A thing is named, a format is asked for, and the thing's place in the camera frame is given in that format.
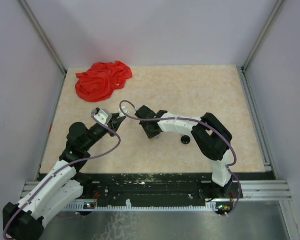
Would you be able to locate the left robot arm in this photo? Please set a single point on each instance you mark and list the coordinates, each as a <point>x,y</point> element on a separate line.
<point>27,219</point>

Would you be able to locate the black earbud case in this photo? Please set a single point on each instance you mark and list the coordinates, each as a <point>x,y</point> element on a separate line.
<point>185,139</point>

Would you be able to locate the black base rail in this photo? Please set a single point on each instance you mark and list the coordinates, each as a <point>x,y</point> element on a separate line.
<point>157,190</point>

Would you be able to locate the red cloth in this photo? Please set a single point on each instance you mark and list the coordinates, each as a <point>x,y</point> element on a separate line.
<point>101,80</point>

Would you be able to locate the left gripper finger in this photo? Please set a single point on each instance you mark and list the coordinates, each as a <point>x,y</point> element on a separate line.
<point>116,123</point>
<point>118,115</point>

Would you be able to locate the white earbud case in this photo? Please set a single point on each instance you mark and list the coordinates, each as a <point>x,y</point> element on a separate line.
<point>123,110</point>

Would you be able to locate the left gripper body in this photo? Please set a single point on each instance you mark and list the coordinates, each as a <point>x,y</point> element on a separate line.
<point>110,126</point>

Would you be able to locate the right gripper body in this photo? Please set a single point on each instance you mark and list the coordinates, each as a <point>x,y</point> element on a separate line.
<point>147,130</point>

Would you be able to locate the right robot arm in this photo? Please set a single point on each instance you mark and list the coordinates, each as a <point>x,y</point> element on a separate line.
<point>208,132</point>

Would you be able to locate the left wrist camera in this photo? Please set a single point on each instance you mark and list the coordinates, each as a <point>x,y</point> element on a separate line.
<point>102,116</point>

